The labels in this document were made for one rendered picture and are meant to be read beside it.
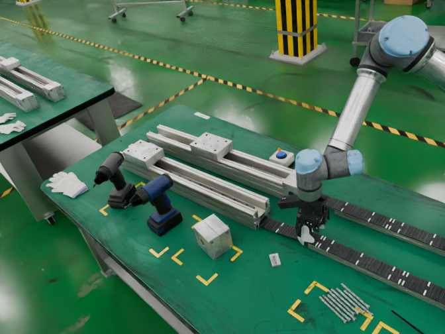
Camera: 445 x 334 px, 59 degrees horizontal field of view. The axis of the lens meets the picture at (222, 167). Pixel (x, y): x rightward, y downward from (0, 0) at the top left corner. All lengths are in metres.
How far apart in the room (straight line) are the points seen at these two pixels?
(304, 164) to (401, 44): 0.42
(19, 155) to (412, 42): 2.32
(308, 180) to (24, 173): 2.10
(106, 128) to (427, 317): 2.38
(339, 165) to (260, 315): 0.50
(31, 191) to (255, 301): 2.00
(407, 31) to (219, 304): 0.97
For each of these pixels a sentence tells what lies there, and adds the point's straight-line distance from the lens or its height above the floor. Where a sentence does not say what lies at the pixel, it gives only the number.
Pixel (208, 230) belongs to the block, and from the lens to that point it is 1.38.
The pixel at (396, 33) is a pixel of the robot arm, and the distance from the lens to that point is 1.24.
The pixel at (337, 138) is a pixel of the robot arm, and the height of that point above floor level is 1.11.
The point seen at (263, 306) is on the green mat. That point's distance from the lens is 1.28.
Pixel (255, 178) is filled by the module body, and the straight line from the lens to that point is 1.60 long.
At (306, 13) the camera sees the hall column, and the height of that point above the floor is 0.49.
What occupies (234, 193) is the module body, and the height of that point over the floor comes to 0.84.
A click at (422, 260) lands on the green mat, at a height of 0.78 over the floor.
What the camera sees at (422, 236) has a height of 0.81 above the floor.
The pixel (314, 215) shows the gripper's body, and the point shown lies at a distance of 1.28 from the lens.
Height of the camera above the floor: 1.85
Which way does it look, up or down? 37 degrees down
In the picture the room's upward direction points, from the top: 11 degrees counter-clockwise
